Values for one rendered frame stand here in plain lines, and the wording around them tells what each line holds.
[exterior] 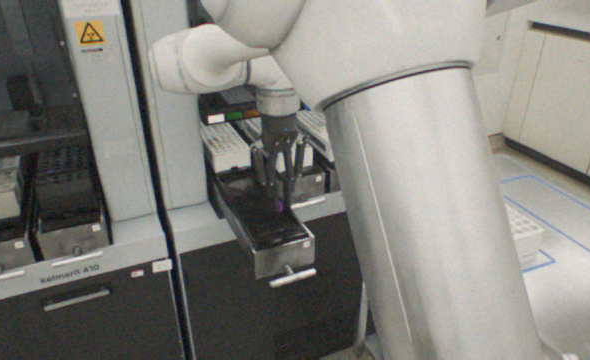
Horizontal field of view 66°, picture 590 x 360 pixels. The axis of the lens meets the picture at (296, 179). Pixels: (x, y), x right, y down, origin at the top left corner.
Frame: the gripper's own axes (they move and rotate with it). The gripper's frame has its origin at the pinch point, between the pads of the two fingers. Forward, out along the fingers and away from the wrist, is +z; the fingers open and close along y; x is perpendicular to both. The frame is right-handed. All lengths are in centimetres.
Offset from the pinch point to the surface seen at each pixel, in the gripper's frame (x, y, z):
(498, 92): -131, -212, 44
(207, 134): -36.2, 7.5, -2.2
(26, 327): -11, 60, 27
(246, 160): -21.7, 0.9, 0.9
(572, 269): 44, -41, 3
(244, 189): -12.3, 4.8, 3.9
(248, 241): 9.0, 11.1, 3.7
